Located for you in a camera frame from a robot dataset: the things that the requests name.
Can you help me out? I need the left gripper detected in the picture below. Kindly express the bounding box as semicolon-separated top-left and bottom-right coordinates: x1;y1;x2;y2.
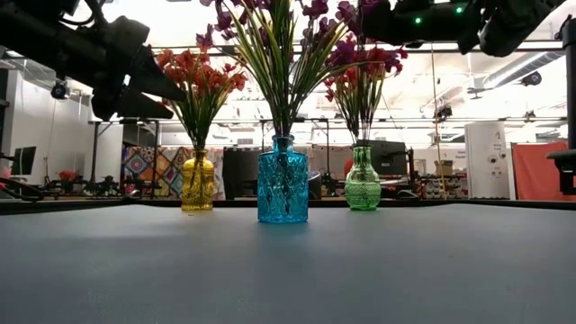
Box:
89;16;186;121

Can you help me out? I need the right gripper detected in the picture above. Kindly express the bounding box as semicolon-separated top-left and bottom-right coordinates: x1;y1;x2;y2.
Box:
359;0;409;46

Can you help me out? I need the purple flower bunch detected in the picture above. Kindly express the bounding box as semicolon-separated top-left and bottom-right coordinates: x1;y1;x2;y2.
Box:
195;0;298;139
269;0;383;139

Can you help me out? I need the yellow glass vase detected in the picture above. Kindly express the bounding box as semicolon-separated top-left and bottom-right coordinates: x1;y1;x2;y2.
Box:
180;148;216;212

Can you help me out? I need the blue glass vase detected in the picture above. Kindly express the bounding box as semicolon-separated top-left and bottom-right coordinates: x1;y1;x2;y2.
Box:
256;133;310;225

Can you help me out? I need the green glass vase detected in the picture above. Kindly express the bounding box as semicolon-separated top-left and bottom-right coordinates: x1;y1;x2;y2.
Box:
344;143;383;212

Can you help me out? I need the colourful patchwork quilt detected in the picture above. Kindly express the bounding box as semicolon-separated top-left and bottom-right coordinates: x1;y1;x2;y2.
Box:
120;146;226;200

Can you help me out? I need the black cabinet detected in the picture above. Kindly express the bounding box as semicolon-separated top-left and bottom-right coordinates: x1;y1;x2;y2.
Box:
222;146;263;200

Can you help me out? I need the large black monitor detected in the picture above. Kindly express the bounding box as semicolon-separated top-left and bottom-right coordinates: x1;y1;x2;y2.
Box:
355;139;410;176

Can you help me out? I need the small black monitor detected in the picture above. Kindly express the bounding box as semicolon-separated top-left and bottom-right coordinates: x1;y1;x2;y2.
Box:
11;145;38;176

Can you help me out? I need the cardboard box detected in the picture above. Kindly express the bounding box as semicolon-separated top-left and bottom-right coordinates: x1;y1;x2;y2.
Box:
434;159;455;177

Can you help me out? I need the shelf with small boxes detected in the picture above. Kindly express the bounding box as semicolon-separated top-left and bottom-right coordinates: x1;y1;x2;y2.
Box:
418;175;467;200

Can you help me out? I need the red partition panel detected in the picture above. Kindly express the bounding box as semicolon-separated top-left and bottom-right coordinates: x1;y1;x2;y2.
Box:
511;140;569;202

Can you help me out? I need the black overhead frame beam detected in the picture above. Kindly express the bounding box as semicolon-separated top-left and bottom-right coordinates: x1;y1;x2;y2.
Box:
150;40;563;59

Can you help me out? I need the thin hanging cable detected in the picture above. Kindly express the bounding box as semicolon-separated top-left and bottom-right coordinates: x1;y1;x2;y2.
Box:
429;42;446;199

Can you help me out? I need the black dome ceiling camera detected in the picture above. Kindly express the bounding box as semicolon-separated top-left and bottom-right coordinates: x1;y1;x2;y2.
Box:
521;70;544;87
49;80;71;101

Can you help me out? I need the black background rack frame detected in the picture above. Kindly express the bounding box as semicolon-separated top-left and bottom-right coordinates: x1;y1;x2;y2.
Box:
92;116;569;199

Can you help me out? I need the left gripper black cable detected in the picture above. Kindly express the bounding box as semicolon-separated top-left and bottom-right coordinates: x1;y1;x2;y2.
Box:
58;0;109;28

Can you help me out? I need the black vertical frame post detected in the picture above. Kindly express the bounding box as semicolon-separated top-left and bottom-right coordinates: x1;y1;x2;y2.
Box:
546;15;576;195

